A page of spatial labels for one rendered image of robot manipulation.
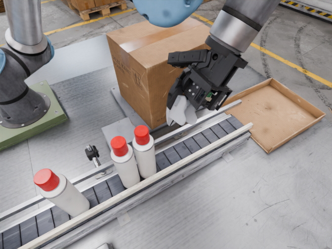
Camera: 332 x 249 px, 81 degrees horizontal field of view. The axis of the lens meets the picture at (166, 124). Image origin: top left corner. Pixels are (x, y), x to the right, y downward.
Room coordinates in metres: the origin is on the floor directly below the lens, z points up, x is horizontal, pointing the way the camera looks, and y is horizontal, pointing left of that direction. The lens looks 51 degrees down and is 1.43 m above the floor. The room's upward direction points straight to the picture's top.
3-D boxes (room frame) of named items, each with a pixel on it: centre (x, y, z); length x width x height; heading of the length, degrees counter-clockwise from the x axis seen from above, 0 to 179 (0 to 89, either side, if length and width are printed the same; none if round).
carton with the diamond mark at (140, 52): (0.62, 0.00, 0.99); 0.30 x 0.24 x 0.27; 127
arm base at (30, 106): (0.52, 0.55, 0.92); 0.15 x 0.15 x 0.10
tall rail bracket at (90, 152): (0.26, 0.19, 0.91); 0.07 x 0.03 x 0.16; 30
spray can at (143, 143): (0.26, 0.05, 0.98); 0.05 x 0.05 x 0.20
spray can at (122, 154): (0.23, 0.10, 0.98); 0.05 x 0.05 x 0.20
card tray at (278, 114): (0.53, -0.42, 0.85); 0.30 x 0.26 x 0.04; 120
